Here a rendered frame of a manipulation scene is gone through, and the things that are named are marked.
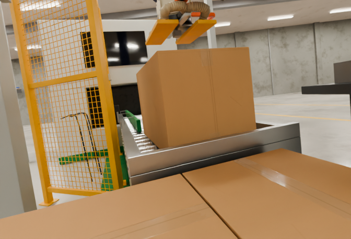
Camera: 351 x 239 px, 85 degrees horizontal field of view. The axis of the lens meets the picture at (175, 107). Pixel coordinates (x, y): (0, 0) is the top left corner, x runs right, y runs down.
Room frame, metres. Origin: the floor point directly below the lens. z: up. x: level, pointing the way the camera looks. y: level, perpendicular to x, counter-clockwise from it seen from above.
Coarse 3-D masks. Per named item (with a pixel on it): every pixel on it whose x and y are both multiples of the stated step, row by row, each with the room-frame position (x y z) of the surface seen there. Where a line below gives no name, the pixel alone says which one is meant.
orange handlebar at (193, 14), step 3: (174, 0) 0.93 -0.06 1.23; (177, 0) 0.91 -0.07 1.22; (186, 0) 0.92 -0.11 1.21; (192, 12) 1.11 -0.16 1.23; (195, 12) 1.11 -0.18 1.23; (198, 12) 1.12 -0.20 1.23; (192, 15) 1.11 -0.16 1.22; (195, 15) 1.11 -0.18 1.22; (198, 15) 1.12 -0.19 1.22; (210, 15) 1.14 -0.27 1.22; (213, 15) 1.15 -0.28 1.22; (207, 18) 1.21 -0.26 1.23; (210, 18) 1.18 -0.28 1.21
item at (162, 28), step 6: (156, 24) 0.86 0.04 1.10; (162, 24) 0.85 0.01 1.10; (168, 24) 0.86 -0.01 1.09; (174, 24) 0.87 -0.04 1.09; (156, 30) 0.92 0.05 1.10; (162, 30) 0.93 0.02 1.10; (168, 30) 0.94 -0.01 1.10; (150, 36) 1.00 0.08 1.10; (156, 36) 1.01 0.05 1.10; (162, 36) 1.02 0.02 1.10; (150, 42) 1.11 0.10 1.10; (156, 42) 1.12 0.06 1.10; (162, 42) 1.14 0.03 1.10
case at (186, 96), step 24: (216, 48) 0.76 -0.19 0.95; (240, 48) 0.80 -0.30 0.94; (144, 72) 0.96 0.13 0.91; (168, 72) 0.70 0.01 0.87; (192, 72) 0.73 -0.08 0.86; (216, 72) 0.76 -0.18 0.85; (240, 72) 0.79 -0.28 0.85; (144, 96) 1.05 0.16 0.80; (168, 96) 0.69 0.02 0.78; (192, 96) 0.72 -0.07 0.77; (216, 96) 0.76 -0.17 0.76; (240, 96) 0.79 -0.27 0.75; (144, 120) 1.16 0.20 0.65; (168, 120) 0.69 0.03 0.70; (192, 120) 0.72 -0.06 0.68; (216, 120) 0.75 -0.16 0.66; (240, 120) 0.79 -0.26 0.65; (168, 144) 0.69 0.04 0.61
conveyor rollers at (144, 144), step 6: (126, 120) 2.28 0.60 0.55; (132, 126) 1.68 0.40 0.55; (132, 132) 1.41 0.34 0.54; (138, 132) 1.35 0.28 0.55; (138, 138) 1.16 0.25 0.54; (144, 138) 1.17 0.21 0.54; (138, 144) 0.99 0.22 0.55; (144, 144) 0.99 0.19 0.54; (150, 144) 1.00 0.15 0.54; (144, 150) 0.90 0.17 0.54; (150, 150) 0.90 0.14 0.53
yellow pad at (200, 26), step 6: (198, 24) 0.90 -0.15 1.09; (204, 24) 0.91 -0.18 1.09; (210, 24) 0.92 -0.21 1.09; (186, 30) 1.03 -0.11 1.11; (192, 30) 0.98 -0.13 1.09; (198, 30) 1.00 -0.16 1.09; (204, 30) 1.01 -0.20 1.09; (186, 36) 1.07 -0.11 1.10; (192, 36) 1.08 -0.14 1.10; (198, 36) 1.10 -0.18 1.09; (180, 42) 1.19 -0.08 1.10; (186, 42) 1.20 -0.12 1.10
